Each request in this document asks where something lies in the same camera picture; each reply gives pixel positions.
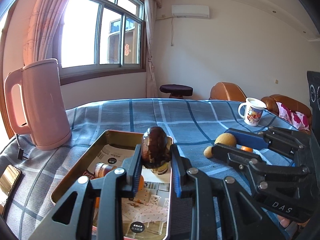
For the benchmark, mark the black kettle power plug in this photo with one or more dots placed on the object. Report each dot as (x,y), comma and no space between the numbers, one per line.
(21,155)

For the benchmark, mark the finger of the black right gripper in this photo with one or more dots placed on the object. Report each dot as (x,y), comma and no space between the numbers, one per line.
(283,141)
(238,159)

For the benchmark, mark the pink curtain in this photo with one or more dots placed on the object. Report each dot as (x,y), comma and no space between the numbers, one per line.
(43,24)
(150,9)

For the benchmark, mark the white cartoon mug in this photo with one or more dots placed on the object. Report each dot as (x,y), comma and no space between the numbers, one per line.
(251,111)

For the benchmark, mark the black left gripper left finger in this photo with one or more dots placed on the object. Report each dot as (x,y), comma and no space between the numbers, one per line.
(72,215)

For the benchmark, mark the blue plaid tablecloth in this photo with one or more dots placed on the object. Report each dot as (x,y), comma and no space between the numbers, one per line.
(193,125)

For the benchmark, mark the pink floral cushion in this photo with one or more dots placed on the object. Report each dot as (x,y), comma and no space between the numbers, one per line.
(297,119)

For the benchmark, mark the brown leather sofa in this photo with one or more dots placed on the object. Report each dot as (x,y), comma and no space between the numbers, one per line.
(290,103)

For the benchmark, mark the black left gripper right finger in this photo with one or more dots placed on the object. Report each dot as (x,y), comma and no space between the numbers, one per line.
(221,208)

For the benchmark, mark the smartphone on table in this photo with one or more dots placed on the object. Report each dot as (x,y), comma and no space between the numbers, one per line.
(9,178)

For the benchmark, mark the sugarcane piece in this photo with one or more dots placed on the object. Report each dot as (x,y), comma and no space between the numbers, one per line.
(102,169)

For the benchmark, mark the pink electric kettle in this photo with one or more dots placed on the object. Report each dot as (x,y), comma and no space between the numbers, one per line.
(42,102)

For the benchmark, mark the pink left curtain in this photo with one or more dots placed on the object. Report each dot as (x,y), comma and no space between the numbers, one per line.
(43,24)

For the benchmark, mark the black round stool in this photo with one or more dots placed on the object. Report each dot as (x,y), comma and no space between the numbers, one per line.
(176,91)

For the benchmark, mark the pink right curtain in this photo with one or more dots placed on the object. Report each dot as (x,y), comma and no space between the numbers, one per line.
(150,9)

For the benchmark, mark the window with brown frame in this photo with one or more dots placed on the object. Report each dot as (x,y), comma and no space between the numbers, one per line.
(97,38)

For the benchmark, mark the orange tangerine front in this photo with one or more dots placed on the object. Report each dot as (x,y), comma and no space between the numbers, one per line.
(247,149)

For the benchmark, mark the white air conditioner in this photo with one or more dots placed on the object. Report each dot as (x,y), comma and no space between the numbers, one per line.
(190,11)

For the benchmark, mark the small brown longan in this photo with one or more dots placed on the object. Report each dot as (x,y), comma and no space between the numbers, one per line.
(226,139)

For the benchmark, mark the orange tangerine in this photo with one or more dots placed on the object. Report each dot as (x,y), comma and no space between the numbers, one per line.
(247,149)
(141,183)

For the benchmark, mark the red gold metal tin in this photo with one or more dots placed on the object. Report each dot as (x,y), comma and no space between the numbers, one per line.
(118,139)

